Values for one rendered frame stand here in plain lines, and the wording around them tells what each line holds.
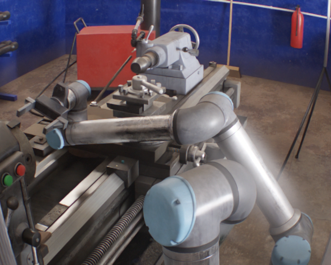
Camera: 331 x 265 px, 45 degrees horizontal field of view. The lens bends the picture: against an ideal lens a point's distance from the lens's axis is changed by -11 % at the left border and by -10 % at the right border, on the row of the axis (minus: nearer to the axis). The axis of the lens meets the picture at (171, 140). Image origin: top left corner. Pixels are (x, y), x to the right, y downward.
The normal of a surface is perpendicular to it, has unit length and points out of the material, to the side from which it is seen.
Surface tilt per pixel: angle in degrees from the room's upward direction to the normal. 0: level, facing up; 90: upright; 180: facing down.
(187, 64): 66
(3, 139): 45
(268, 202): 81
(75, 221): 36
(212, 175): 15
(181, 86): 90
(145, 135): 97
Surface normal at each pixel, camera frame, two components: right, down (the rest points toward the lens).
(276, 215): -0.15, 0.29
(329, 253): -0.45, 0.39
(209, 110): 0.29, -0.54
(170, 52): 0.93, 0.11
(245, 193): 0.76, 0.09
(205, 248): 0.43, 0.26
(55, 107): 0.34, -0.78
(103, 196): 0.56, -0.62
